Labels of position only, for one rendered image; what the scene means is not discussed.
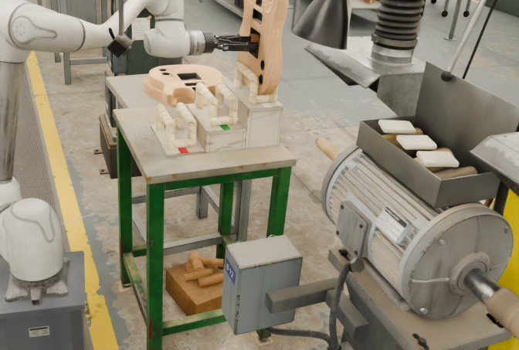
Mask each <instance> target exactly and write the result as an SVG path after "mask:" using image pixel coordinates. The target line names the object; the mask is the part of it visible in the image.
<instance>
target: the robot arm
mask: <svg viewBox="0 0 519 350"><path fill-rule="evenodd" d="M144 8H147V10H148V11H149V12H150V13H151V14H152V15H153V16H154V18H155V27H154V29H150V30H148V31H147V32H146V33H145V34H144V48H145V51H146V52H147V53H148V54H149V55H152V56H157V57H164V58H178V57H182V56H201V55H202V54H203V53H213V51H214V49H215V48H216V49H222V51H223V52H226V51H240V52H248V50H258V45H259V42H251V36H240V34H238V35H237V36H236V35H221V36H217V35H213V34H212V33H210V32H201V31H190V30H188V31H185V26H184V0H128V1H126V2H125V3H124V31H125V30H126V29H127V28H128V26H129V25H130V24H131V23H132V22H133V21H134V20H135V19H136V17H137V16H138V15H139V14H140V12H141V11H142V10H143V9H144ZM109 27H110V28H112V30H113V33H114V36H115V37H116V36H117V35H118V34H119V15H118V10H117V11H116V12H115V13H114V14H113V15H112V16H111V17H110V18H109V19H108V20H107V21H106V22H105V23H104V24H102V25H94V24H92V23H89V22H86V21H83V20H82V19H78V18H76V17H72V16H69V15H64V14H60V13H57V12H55V11H53V10H50V9H47V8H44V7H42V6H40V5H36V4H33V3H31V2H28V1H26V0H0V254H1V255H2V257H3V258H4V259H5V260H6V261H7V262H9V269H10V271H11V272H10V278H9V282H8V290H7V292H6V294H5V301H6V302H13V301H18V300H24V299H32V306H39V305H40V303H41V300H42V298H43V297H53V296H58V297H65V296H66V295H68V294H69V288H68V287H67V267H68V266H69V264H70V260H69V259H68V258H67V257H63V236H62V230H61V225H60V222H59V218H58V216H57V214H56V212H55V211H54V209H53V208H52V206H51V205H50V204H49V203H48V202H45V201H43V200H41V199H34V198H30V199H22V194H21V191H20V184H19V183H18V182H17V181H16V179H15V178H14V177H13V176H12V174H13V165H14V157H15V142H16V134H17V126H18V117H19V101H20V93H21V85H22V70H23V62H25V61H26V60H27V59H28V58H29V54H30V53H31V51H40V52H48V53H67V52H76V51H80V50H84V49H92V48H98V47H102V46H106V45H109V44H110V42H111V41H112V40H113V39H112V37H111V35H110V33H109Z"/></svg>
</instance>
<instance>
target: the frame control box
mask: <svg viewBox="0 0 519 350"><path fill-rule="evenodd" d="M302 261H303V257H302V255H301V254H300V252H299V251H298V249H297V248H296V247H295V246H294V245H293V243H292V242H291V241H290V239H289V238H288V237H287V236H286V235H282V236H273V237H269V238H264V239H259V240H251V241H246V242H242V243H234V244H229V245H226V255H225V266H224V277H223V289H222V313H223V314H224V316H225V318H226V320H227V322H228V323H229V326H230V328H231V329H232V332H233V334H234V335H241V334H244V333H247V332H251V331H257V330H260V329H264V328H265V329H266V331H268V332H269V333H270V334H274V335H285V336H298V337H310V338H319V339H322V340H324V341H326V342H327V343H328V346H327V350H331V347H332V345H331V337H330V335H328V334H326V333H323V332H320V331H307V330H291V329H279V328H273V326H277V325H282V324H286V323H289V322H292V321H293V320H294V315H295V310H296V308H295V309H292V310H288V311H282V312H278V313H275V314H271V313H270V312H269V311H268V309H267V307H266V305H265V300H266V292H270V291H276V290H280V289H284V288H288V287H295V286H298V285H299V283H300V272H301V267H302Z"/></svg>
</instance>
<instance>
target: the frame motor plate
mask: <svg viewBox="0 0 519 350"><path fill-rule="evenodd" d="M327 258H328V260H329V261H330V262H331V264H332V265H333V266H334V267H335V269H336V270H337V271H338V272H339V273H340V272H341V269H342V267H343V266H344V265H345V264H346V263H347V262H349V261H352V260H353V259H354V257H353V256H352V255H351V254H350V253H349V252H348V250H347V249H346V248H345V247H344V246H343V247H339V248H335V249H330V250H329V252H328V257H327ZM346 281H347V282H348V284H349V285H350V286H351V288H352V289H353V290H354V291H355V293H356V294H357V295H358V296H359V297H360V298H361V299H362V300H363V302H364V303H365V304H366V305H367V307H368V308H369V309H370V310H371V312H372V313H373V314H374V315H375V317H376V318H377V319H378V320H379V321H380V322H381V323H382V325H383V326H384V327H385V328H386V330H387V331H388V332H389V333H390V335H391V336H392V337H393V338H394V339H395V340H396V341H397V342H398V344H399V345H400V346H401V347H402V349H403V350H477V349H480V348H484V347H487V346H490V345H495V344H497V343H500V342H505V341H507V340H510V339H511V338H512V334H511V333H510V332H509V331H508V330H507V329H506V328H505V327H504V326H503V325H502V324H501V323H500V322H499V321H498V320H497V319H496V318H494V317H493V316H492V315H491V314H490V313H489V312H488V311H487V306H486V305H485V304H484V303H483V302H482V301H478V302H477V303H476V304H475V305H474V306H472V307H471V308H469V309H467V310H465V311H464V312H461V313H459V314H457V315H454V316H452V317H449V318H443V319H430V318H424V317H422V316H420V315H418V314H417V313H415V312H414V310H413V309H409V310H406V311H402V310H401V309H400V308H399V307H398V306H397V305H396V303H395V302H394V301H393V300H392V299H391V298H390V297H389V296H388V295H387V294H386V293H385V292H384V291H383V290H382V288H381V287H380V286H379V285H378V284H377V283H376V282H375V280H374V279H373V278H372V277H371V276H370V275H369V274H368V272H367V271H366V270H365V269H363V271H362V272H361V273H356V272H353V273H352V272H351V271H349V272H348V275H347V277H346Z"/></svg>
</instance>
